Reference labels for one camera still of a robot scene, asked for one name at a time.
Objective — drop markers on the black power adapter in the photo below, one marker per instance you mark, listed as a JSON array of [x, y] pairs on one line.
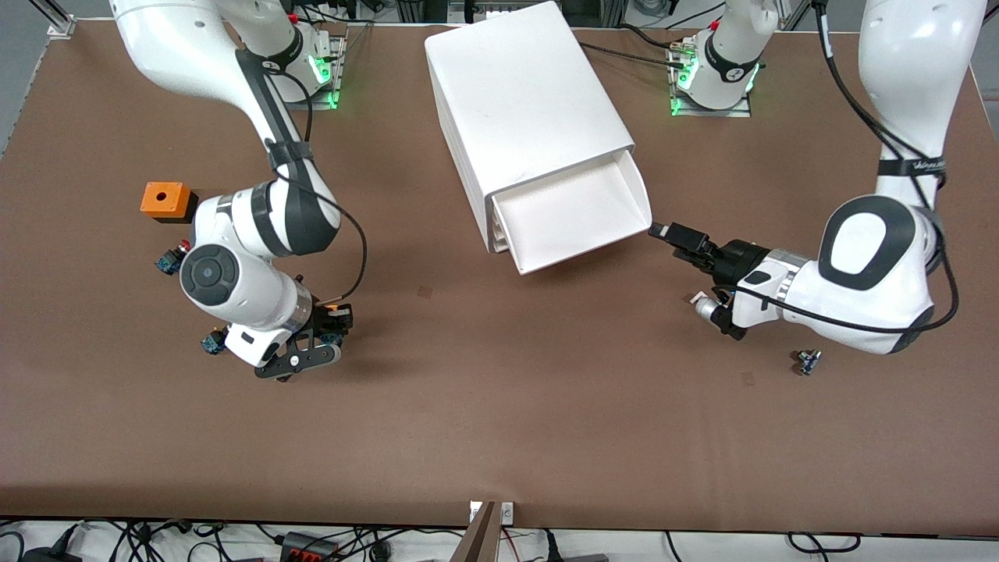
[[51, 556]]

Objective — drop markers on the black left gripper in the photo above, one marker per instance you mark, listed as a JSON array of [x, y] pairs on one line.
[[736, 258]]

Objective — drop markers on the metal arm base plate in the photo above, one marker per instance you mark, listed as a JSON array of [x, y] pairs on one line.
[[714, 113], [337, 78]]

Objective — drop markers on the black power strip red switches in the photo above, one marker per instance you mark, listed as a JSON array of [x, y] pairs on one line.
[[308, 550]]

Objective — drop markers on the green push button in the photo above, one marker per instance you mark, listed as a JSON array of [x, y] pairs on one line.
[[213, 343]]

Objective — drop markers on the aluminium frame profile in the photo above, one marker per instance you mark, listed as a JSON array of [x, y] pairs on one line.
[[796, 14], [58, 27]]

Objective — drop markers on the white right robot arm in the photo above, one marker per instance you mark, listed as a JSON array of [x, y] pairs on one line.
[[234, 289]]

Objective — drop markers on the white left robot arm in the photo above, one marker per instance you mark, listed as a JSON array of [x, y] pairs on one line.
[[874, 273]]

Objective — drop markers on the red push button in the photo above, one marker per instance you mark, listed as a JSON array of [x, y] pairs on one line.
[[165, 263]]

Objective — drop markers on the orange button box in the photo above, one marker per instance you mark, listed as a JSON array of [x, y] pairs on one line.
[[164, 199]]

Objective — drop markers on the yellow push button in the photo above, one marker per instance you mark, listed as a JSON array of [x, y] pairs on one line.
[[334, 338]]

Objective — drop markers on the small white mounting bracket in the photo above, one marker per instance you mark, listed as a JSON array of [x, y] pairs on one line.
[[507, 512], [474, 511]]

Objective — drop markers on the small metal toggle switch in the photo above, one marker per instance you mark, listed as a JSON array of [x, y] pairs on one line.
[[808, 363]]

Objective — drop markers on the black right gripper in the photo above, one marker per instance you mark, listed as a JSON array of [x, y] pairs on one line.
[[325, 321]]

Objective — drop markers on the brown wooden beam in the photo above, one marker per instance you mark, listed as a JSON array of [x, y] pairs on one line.
[[478, 542]]

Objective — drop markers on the white drawer cabinet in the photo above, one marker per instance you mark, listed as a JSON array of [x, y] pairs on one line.
[[515, 94]]

